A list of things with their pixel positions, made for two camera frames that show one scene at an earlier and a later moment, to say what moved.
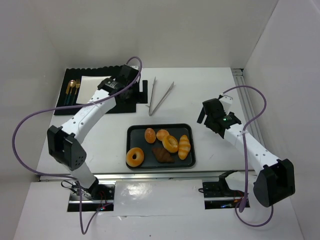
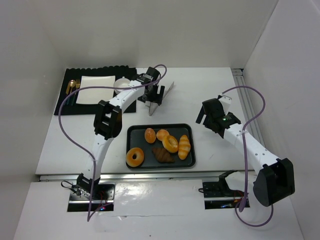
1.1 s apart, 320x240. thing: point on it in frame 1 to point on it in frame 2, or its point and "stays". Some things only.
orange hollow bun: (170, 143) stays
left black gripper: (135, 90) to (154, 96)
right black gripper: (207, 117) stays
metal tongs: (151, 112) stays
